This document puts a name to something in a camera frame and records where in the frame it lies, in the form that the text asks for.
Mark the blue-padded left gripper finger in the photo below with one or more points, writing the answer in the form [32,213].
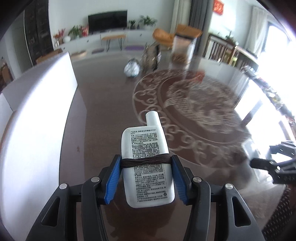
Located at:
[57,220]

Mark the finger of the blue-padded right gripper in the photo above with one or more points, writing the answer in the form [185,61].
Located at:
[234,220]

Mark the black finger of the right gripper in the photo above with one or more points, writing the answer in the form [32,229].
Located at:
[263,164]

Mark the white lotion bottle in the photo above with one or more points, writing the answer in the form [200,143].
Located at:
[146,165]

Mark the white cardboard box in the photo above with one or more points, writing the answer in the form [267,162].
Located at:
[31,144]

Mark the wooden dining chair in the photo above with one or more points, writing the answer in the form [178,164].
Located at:
[220,50]

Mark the clear plastic food jar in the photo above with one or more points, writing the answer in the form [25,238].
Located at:
[182,50]

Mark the metal utensil rack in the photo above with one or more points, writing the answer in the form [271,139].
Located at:
[151,57]

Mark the bag of white balls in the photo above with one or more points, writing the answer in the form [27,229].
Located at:
[132,68]

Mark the orange lounge chair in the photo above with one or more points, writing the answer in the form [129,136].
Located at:
[164,38]

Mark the white tv cabinet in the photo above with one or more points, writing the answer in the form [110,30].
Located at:
[94,42]

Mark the potted green plant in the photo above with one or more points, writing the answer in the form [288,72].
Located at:
[147,22]

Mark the red flowers in vase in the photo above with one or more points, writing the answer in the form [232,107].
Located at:
[58,37]

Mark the small wooden bench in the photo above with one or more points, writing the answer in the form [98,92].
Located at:
[121,38]

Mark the black television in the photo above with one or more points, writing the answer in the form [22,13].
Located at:
[107,21]

